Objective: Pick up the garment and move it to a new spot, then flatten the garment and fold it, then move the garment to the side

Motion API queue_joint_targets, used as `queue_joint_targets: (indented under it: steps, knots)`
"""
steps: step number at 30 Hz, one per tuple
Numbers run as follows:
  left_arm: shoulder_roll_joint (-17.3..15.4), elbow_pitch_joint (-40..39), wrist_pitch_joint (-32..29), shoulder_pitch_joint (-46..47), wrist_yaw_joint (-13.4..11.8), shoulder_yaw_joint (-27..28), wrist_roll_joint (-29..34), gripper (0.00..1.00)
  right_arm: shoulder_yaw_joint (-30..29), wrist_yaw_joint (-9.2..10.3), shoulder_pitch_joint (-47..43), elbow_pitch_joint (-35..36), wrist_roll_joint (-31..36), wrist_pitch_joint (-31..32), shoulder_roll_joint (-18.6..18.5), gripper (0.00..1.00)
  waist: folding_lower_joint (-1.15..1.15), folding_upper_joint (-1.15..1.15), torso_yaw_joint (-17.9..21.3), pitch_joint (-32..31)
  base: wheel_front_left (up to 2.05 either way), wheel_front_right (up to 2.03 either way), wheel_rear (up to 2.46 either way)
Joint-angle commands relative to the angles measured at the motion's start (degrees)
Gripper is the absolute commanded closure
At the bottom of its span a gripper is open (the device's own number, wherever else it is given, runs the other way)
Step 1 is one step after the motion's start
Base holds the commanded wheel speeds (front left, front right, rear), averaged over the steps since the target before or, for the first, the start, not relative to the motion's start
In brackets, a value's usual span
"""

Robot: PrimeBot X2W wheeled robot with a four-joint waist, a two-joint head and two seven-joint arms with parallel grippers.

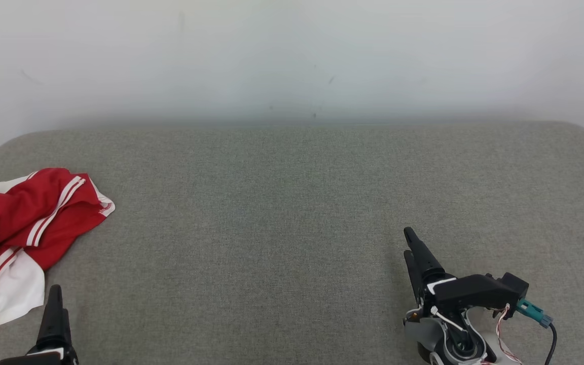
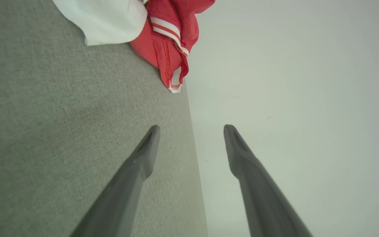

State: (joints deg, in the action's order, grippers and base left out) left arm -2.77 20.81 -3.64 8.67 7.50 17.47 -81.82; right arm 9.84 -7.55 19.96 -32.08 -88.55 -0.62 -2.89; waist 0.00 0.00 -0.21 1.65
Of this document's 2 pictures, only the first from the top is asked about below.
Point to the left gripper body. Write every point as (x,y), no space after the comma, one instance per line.
(56,357)

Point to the red shorts with number print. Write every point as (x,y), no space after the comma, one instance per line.
(18,213)

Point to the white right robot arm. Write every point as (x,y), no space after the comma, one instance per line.
(489,337)

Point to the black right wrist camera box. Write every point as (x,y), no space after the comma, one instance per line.
(474,291)

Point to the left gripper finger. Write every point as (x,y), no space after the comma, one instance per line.
(52,324)
(67,332)

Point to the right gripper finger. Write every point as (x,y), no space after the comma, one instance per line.
(426,261)
(414,276)

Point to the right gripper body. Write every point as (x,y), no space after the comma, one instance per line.
(424,329)

